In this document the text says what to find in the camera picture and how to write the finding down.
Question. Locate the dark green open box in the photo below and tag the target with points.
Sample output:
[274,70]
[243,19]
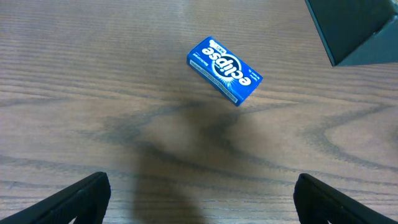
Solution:
[356,32]

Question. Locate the blue Eclipse mints box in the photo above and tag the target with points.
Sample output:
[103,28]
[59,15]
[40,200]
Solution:
[226,72]

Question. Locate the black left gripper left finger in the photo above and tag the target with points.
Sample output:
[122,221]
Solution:
[84,202]

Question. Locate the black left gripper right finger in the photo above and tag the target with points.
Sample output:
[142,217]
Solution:
[318,203]

